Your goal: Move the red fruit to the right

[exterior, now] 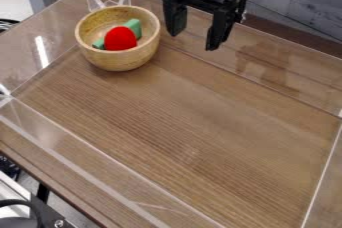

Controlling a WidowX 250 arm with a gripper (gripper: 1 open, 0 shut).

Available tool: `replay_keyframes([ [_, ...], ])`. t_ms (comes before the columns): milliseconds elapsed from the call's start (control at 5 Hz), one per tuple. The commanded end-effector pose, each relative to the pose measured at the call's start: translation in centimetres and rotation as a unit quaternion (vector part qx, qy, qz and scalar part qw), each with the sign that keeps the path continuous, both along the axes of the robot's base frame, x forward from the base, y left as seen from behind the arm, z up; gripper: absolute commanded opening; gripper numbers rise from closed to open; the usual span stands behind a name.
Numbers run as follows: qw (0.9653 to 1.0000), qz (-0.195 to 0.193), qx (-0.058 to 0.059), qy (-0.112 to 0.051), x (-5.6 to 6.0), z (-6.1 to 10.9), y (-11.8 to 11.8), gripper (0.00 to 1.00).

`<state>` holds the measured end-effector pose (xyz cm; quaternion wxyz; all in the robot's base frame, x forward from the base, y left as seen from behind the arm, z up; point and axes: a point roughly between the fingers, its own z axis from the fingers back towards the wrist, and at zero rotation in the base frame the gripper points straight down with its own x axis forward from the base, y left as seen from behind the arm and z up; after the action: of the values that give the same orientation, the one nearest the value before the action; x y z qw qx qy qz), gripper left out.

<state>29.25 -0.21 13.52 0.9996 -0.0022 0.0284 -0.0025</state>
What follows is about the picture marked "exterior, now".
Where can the black metal table leg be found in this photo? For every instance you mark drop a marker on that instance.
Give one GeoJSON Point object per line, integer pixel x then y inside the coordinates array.
{"type": "Point", "coordinates": [42, 193]}

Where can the clear acrylic tray walls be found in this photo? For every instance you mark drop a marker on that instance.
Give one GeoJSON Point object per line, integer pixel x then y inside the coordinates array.
{"type": "Point", "coordinates": [205, 140]}

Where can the red plush fruit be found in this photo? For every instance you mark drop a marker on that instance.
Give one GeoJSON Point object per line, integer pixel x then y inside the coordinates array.
{"type": "Point", "coordinates": [118, 39]}

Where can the wooden bowl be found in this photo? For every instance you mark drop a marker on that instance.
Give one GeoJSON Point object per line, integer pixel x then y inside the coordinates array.
{"type": "Point", "coordinates": [94, 24]}

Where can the green rectangular block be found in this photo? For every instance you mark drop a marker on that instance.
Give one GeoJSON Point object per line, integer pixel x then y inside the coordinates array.
{"type": "Point", "coordinates": [132, 24]}

